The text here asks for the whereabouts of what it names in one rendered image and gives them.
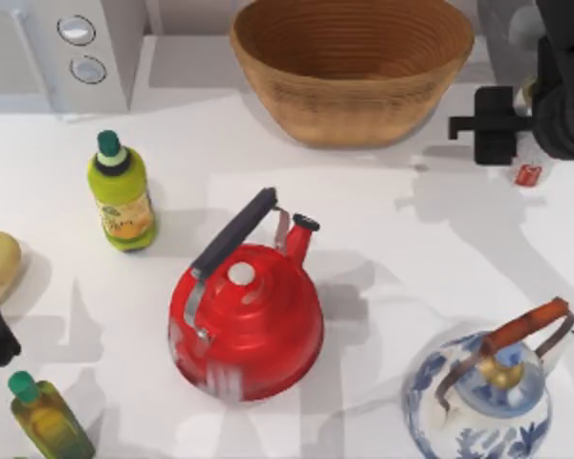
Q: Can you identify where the small round microwave knob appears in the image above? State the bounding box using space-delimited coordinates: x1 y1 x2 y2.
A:
69 55 108 86

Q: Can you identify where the red kettle with black handle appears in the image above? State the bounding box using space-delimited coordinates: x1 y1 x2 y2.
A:
167 186 325 404

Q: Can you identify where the large round microwave knob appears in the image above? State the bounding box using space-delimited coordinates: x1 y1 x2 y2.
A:
56 14 98 47

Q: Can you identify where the green bottle with yellow label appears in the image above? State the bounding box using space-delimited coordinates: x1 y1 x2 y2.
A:
86 129 159 254

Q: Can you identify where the pale microwave oven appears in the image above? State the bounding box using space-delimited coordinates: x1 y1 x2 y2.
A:
0 0 145 117

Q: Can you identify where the olive green bottle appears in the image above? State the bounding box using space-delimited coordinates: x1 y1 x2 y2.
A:
7 371 98 459

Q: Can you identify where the brown woven basket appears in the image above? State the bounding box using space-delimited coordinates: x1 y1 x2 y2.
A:
229 0 475 149

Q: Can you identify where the blue and white teapot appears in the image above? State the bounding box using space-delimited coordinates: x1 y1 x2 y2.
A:
401 295 574 459

